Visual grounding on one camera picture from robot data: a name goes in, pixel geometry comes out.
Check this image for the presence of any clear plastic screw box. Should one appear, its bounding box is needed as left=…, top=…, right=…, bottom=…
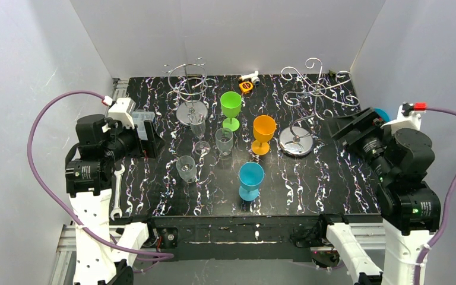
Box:
left=131, top=110, right=156, bottom=141

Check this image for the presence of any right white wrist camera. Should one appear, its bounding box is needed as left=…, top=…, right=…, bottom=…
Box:
left=381, top=102, right=427, bottom=134

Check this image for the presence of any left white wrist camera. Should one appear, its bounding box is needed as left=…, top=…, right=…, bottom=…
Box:
left=107, top=97, right=135, bottom=129

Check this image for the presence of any yellow tape measure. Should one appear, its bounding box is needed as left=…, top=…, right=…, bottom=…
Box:
left=239, top=81, right=254, bottom=94

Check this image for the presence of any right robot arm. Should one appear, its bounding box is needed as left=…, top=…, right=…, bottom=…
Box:
left=317, top=103, right=441, bottom=284

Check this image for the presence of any silver open-end wrench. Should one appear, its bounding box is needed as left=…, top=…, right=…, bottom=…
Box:
left=110, top=163, right=125, bottom=221

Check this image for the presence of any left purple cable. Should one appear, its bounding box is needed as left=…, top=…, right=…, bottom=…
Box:
left=26, top=90, right=175, bottom=274

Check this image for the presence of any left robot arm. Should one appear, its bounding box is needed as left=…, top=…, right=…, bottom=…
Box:
left=65, top=114, right=151, bottom=284

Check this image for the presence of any clear stemless glass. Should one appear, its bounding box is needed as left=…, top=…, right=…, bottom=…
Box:
left=215, top=128, right=234, bottom=156
left=176, top=156, right=197, bottom=183

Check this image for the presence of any blue plastic wine glass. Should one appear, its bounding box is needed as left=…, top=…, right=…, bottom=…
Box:
left=374, top=108, right=391, bottom=122
left=238, top=162, right=265, bottom=201

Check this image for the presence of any clear stemless glass centre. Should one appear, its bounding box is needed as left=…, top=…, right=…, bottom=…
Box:
left=215, top=128, right=234, bottom=156

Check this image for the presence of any chrome glass rack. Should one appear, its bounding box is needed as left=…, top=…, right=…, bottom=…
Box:
left=278, top=57, right=361, bottom=158
left=162, top=57, right=210, bottom=126

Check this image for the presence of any clear stemless glass front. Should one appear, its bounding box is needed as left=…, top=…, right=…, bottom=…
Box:
left=176, top=156, right=197, bottom=183

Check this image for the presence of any tall clear champagne flute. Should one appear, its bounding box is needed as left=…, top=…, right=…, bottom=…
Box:
left=188, top=112, right=211, bottom=156

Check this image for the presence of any orange plastic wine glass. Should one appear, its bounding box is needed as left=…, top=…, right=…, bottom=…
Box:
left=251, top=115, right=277, bottom=156

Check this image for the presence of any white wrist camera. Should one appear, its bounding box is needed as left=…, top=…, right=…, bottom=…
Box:
left=107, top=97, right=135, bottom=129
left=381, top=102, right=427, bottom=134

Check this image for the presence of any green plastic wine glass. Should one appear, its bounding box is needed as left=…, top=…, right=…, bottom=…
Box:
left=220, top=91, right=242, bottom=132

